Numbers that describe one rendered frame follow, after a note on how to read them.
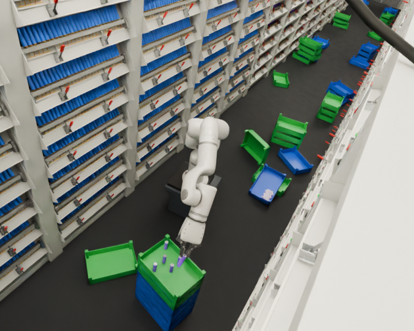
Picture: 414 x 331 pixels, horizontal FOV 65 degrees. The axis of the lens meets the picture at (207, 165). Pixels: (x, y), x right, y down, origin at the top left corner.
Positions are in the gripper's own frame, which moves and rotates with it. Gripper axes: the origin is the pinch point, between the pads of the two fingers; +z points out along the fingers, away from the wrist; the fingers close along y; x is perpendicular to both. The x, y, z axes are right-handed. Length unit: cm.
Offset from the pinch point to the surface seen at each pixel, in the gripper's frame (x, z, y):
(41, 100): -22, -42, 78
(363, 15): 77, -80, 8
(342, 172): 82, -44, 4
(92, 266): -78, 42, 26
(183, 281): -22.5, 19.9, -13.1
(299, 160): -142, -83, -136
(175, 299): -11.5, 25.4, -7.8
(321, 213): 80, -35, 4
